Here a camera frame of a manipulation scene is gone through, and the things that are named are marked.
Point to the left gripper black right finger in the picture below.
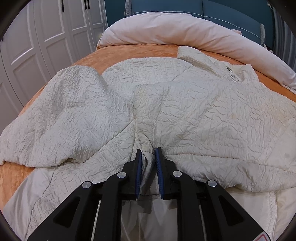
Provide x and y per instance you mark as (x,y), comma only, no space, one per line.
(205,210)

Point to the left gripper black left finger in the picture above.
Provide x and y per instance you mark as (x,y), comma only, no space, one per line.
(93,211)

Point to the cream quilted puffer jacket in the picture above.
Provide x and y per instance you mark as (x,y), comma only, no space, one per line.
(214,120)

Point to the white panelled wardrobe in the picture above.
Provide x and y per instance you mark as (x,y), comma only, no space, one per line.
(45,37)

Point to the grey striped curtain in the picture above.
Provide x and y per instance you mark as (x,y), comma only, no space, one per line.
(284,41)

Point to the pale pink rolled duvet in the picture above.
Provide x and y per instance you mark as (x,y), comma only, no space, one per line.
(186,30)

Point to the blue upholstered headboard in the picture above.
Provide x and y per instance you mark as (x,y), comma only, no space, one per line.
(254,19)

